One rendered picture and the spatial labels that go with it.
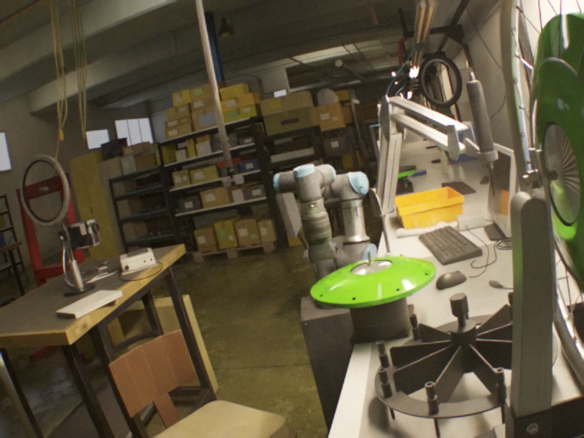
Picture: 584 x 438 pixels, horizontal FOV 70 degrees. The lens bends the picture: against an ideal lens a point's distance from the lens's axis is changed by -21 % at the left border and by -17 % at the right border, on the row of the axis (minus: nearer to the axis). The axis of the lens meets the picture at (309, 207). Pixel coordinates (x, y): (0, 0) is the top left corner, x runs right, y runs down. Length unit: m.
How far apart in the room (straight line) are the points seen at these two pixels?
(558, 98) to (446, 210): 1.87
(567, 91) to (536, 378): 0.30
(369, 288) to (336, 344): 0.60
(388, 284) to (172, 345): 0.84
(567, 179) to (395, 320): 0.82
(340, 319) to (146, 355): 0.66
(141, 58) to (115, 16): 3.71
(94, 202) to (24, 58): 2.83
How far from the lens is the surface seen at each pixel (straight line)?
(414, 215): 2.28
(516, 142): 0.73
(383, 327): 1.22
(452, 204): 2.31
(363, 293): 1.13
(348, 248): 1.64
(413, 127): 1.43
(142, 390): 1.68
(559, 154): 0.48
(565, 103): 0.46
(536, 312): 0.51
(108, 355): 2.00
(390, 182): 1.70
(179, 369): 1.74
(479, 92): 1.15
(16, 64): 8.80
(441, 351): 0.90
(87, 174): 8.16
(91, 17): 7.78
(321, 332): 1.69
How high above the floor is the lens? 1.44
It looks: 8 degrees down
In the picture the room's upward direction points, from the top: 12 degrees counter-clockwise
